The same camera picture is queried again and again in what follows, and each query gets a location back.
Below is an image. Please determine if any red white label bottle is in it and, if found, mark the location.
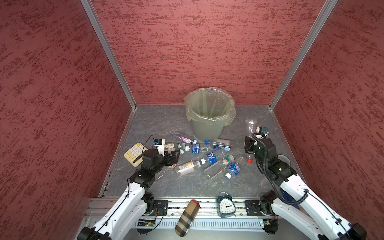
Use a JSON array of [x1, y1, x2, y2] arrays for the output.
[[156, 165, 176, 180]]

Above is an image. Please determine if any yellow label white bottle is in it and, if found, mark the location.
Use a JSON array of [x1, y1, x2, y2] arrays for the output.
[[175, 159, 207, 177]]

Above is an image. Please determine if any red cap clear bottle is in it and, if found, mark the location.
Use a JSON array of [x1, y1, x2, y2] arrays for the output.
[[245, 118, 256, 164]]

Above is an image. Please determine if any blue label crushed bottle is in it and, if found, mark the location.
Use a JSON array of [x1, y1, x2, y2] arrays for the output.
[[200, 152, 225, 165]]

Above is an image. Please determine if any blue label round bottle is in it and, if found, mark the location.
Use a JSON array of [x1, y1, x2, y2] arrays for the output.
[[225, 156, 247, 180]]

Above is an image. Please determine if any green cap square bottle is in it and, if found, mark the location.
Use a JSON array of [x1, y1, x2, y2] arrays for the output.
[[204, 155, 235, 179]]

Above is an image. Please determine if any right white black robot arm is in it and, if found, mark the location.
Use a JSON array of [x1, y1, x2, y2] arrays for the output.
[[244, 133, 367, 240]]

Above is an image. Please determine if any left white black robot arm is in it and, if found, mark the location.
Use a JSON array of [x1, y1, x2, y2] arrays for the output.
[[77, 149, 180, 240]]

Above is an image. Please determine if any grey mesh waste bin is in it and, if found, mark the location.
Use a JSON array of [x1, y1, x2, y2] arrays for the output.
[[188, 88, 232, 142]]

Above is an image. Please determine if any clear plastic bin liner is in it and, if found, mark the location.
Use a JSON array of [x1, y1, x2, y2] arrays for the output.
[[184, 87, 237, 127]]

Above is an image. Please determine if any green label small bottle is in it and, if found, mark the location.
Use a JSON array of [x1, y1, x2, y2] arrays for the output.
[[176, 143, 191, 155]]

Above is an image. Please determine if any purple label clear bottle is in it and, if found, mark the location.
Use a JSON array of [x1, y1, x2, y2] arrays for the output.
[[172, 131, 198, 145]]

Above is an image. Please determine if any tape roll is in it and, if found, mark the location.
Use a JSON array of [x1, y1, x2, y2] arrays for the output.
[[277, 154, 291, 166]]

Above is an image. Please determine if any blue label bottle white cap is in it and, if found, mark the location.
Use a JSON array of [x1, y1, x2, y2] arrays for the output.
[[192, 144, 212, 154]]

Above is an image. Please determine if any beige calculator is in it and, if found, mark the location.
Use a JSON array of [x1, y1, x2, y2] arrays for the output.
[[124, 143, 148, 167]]

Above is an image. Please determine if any blue cap flat bottle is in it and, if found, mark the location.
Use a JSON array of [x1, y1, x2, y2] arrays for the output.
[[205, 139, 232, 152]]

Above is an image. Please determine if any blue battery pack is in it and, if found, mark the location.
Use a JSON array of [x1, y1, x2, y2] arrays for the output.
[[281, 189, 296, 202]]

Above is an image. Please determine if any plaid glasses case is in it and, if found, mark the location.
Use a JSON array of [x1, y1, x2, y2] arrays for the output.
[[175, 200, 200, 237]]

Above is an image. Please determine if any green alarm clock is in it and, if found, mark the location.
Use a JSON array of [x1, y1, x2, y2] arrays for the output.
[[216, 192, 237, 218]]

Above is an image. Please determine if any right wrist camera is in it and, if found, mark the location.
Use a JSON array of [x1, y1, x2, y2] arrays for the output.
[[256, 126, 269, 138]]

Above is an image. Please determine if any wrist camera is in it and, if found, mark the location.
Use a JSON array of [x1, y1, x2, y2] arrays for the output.
[[154, 139, 166, 156], [256, 126, 269, 138]]

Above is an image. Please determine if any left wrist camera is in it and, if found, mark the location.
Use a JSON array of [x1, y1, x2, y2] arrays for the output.
[[154, 139, 166, 156]]

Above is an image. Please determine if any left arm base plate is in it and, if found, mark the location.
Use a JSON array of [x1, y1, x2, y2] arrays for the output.
[[144, 200, 169, 217]]

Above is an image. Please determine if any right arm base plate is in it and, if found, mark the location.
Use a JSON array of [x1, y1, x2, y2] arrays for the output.
[[245, 200, 278, 218]]

